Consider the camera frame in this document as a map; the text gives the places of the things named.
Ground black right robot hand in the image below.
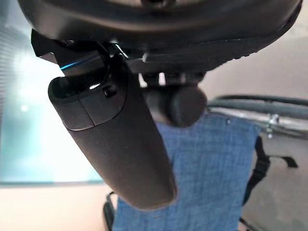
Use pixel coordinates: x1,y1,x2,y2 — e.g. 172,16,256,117
18,0,304,212

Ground wheelchair with blue fabric backrest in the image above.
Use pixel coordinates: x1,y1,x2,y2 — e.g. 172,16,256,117
103,84,308,231

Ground bright frosted window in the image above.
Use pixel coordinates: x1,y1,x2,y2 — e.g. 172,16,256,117
0,0,108,186

